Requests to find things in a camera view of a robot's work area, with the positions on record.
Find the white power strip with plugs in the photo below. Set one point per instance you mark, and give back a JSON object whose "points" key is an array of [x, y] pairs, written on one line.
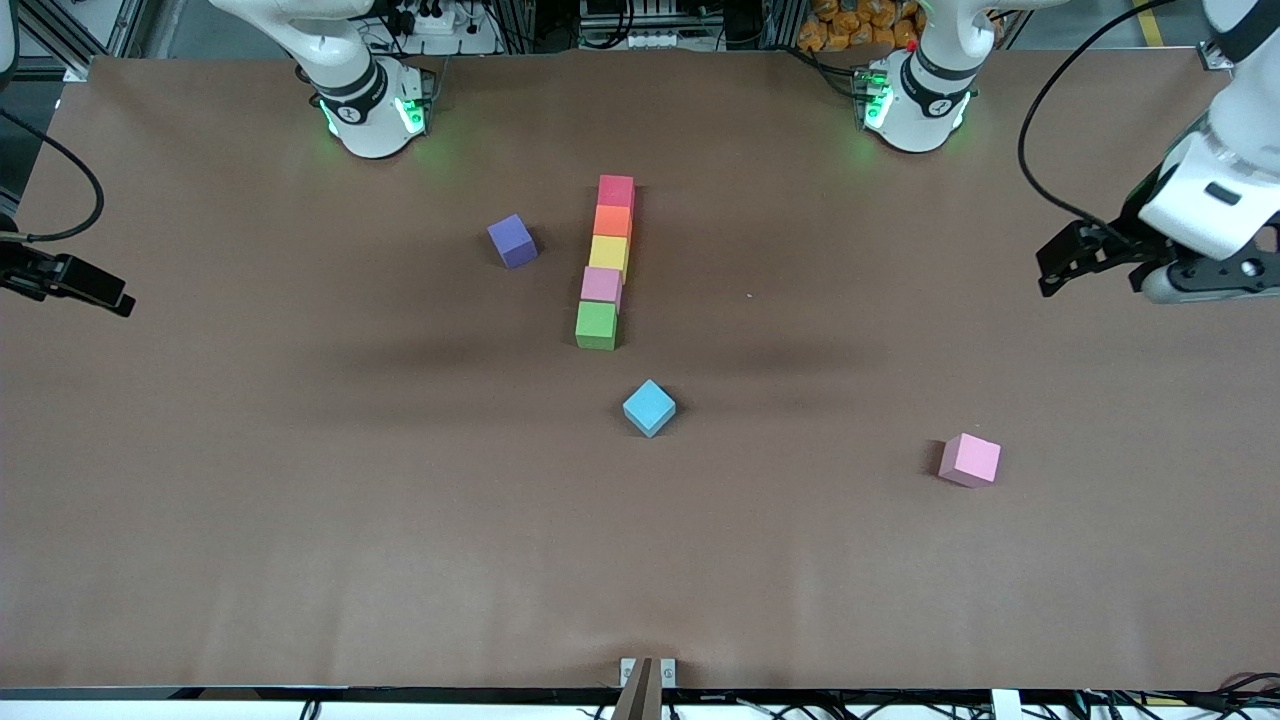
{"points": [[435, 22]]}

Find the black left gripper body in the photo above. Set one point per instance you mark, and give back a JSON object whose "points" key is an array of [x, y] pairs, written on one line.
{"points": [[1128, 236]]}

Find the red foam cube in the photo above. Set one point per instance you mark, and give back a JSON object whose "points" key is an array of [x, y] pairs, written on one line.
{"points": [[616, 190]]}

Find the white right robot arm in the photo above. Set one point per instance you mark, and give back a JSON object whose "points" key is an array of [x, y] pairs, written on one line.
{"points": [[365, 130]]}

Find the brown table mat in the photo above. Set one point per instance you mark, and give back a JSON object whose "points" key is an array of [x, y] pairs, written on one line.
{"points": [[400, 550]]}

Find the orange snack bag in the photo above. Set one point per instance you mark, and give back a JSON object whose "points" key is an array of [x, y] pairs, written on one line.
{"points": [[860, 25]]}

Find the brown wooden strip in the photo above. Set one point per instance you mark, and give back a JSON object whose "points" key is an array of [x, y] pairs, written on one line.
{"points": [[640, 695]]}

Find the pink foam cube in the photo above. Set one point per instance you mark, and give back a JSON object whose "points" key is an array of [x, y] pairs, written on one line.
{"points": [[601, 285], [970, 458]]}

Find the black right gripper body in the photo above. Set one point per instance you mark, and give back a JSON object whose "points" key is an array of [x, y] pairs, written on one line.
{"points": [[22, 270]]}

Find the blue foam cube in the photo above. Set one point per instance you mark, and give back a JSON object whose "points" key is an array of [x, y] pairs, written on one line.
{"points": [[649, 405]]}

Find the silver metal bracket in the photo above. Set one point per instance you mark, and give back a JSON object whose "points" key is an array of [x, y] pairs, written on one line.
{"points": [[668, 672]]}

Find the yellow foam cube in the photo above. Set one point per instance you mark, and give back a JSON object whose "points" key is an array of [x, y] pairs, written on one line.
{"points": [[608, 252]]}

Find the green foam cube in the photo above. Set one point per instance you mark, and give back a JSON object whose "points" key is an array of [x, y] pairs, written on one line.
{"points": [[596, 322]]}

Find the purple foam cube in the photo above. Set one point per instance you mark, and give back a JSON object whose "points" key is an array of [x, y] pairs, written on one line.
{"points": [[512, 240]]}

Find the long white power strip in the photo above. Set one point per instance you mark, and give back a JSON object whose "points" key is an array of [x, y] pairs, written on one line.
{"points": [[650, 40]]}

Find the orange foam cube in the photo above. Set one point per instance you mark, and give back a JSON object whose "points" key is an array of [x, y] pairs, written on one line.
{"points": [[612, 221]]}

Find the aluminium frame profile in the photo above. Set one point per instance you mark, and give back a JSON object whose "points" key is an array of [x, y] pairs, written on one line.
{"points": [[40, 68]]}

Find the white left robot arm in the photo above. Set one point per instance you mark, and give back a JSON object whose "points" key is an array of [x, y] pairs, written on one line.
{"points": [[915, 110]]}

